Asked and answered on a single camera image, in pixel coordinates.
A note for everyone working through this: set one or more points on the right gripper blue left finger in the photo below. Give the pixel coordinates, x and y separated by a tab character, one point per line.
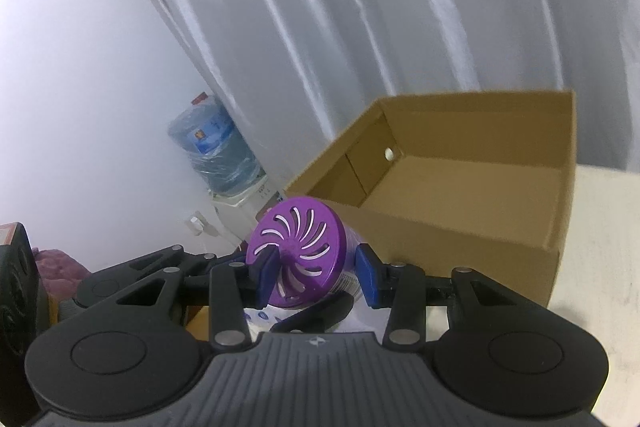
233	287

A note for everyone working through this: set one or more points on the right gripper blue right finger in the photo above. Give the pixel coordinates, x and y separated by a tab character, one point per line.
399	288

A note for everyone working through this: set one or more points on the purple lid air freshener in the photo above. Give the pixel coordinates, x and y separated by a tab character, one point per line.
316	252

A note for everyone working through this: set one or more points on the blue white tissue pack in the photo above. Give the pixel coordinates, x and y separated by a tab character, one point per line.
262	320

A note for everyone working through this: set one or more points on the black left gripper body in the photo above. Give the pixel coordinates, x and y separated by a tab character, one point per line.
192	296

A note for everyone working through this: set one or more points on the brown cardboard box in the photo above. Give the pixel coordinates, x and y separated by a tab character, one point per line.
482	180

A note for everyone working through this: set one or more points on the blue water jug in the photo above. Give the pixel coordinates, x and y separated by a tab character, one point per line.
215	148

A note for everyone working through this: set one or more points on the maroon quilted cloth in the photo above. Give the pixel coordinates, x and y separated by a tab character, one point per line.
60	273

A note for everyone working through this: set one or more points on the black speaker box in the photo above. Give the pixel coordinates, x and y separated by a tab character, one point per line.
24	315

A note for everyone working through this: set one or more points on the white wall plug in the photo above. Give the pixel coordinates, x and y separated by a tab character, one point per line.
199	225

